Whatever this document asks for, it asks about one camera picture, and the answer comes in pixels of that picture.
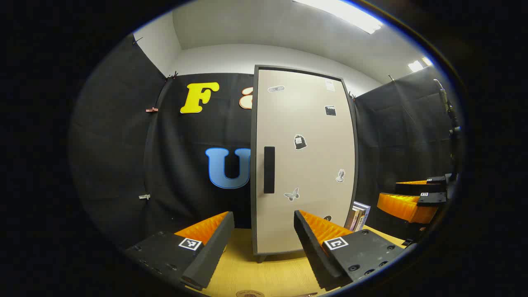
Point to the dark grey cabinet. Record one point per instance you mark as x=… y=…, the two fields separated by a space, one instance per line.
x=261 y=258

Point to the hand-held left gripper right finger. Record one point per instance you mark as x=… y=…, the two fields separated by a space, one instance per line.
x=315 y=251

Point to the small ceiling light panel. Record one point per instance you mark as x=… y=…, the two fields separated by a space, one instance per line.
x=418 y=65

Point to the black backdrop cloth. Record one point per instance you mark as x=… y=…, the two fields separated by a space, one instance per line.
x=123 y=144

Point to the long ceiling light panel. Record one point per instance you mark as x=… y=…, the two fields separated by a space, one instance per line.
x=346 y=14

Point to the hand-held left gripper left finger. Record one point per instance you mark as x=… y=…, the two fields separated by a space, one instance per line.
x=208 y=251

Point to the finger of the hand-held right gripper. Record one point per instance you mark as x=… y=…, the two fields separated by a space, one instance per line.
x=406 y=206
x=416 y=188

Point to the round brown coaster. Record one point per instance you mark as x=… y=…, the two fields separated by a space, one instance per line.
x=249 y=293

